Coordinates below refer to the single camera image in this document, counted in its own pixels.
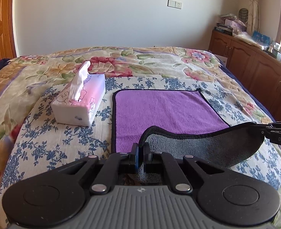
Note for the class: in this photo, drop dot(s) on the dark blue cloth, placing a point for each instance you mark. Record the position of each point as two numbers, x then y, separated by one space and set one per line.
2 64

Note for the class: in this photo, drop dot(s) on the pink and white tissue box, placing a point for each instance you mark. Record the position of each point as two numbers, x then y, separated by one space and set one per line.
88 100

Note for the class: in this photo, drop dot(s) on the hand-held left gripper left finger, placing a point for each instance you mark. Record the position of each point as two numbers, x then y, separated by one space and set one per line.
136 158

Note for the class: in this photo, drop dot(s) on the dark patterned vase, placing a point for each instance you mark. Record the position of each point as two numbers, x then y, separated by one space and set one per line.
243 15

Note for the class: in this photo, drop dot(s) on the blue printed box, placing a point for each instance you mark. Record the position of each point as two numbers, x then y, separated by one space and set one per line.
261 37

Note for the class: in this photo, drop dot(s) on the stack of dark books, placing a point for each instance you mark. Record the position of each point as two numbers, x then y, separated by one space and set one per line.
223 29

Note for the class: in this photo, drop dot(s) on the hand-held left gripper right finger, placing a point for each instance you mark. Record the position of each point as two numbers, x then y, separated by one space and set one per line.
148 158

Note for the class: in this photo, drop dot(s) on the floral beige curtain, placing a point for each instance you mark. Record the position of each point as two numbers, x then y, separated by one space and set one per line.
253 4

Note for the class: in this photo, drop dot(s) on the floral quilted bedspread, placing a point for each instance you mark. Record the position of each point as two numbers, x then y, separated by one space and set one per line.
131 59

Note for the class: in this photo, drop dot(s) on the white tissue sheet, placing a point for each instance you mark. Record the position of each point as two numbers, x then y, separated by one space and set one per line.
79 81

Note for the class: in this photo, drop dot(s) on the purple and grey towel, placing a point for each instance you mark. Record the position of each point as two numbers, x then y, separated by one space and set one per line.
166 109

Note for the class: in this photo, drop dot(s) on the light purple box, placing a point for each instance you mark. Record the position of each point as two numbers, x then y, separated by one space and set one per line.
234 25

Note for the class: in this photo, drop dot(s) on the white wall socket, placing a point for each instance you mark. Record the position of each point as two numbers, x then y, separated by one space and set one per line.
178 4

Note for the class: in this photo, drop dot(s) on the blue floral white sheet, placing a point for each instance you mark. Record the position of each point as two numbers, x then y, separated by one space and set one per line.
59 138

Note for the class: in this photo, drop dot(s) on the clear plastic bag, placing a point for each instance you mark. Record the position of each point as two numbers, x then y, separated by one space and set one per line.
245 37

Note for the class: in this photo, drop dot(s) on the wooden cabinet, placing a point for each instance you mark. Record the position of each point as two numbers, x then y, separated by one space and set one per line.
250 66

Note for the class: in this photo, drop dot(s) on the cluster of small bottles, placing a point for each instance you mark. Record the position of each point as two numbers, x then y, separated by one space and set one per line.
277 50

